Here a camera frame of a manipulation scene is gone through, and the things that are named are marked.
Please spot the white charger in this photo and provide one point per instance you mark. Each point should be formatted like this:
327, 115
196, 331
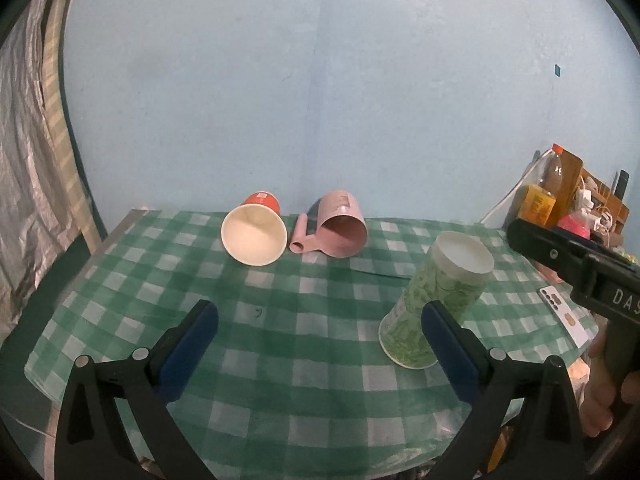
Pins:
585, 201

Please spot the silver foil curtain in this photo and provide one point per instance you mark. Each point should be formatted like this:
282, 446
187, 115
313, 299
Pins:
25, 170

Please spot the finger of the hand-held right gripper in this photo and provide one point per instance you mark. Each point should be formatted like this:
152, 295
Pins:
545, 249

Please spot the pink container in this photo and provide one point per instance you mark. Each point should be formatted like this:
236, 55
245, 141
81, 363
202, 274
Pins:
574, 225

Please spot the yellow packet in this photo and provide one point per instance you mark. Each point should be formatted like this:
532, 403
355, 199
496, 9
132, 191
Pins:
535, 205

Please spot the pink plastic mug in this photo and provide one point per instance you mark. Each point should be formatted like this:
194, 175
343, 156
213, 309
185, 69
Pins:
342, 235

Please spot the person's right hand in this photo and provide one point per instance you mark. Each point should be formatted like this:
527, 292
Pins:
596, 402

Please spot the brown bottle with red cap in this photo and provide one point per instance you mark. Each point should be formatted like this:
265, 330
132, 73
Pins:
552, 176

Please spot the striped cloth strip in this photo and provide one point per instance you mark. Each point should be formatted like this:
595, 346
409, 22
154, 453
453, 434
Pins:
56, 110

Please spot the orange paper cup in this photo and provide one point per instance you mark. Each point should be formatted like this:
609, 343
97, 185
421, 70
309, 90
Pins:
254, 235

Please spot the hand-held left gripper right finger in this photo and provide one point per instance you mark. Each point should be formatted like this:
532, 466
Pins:
450, 355

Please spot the green patterned paper cup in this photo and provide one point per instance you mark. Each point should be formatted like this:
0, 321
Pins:
440, 280

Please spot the green checked tablecloth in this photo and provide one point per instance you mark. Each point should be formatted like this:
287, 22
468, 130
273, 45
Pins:
300, 310

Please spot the wooden rack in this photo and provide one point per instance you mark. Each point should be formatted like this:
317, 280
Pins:
571, 180

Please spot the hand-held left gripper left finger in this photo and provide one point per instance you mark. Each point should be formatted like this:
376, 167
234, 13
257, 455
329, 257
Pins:
192, 347

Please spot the black remote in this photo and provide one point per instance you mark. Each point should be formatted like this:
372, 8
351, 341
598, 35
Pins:
622, 184

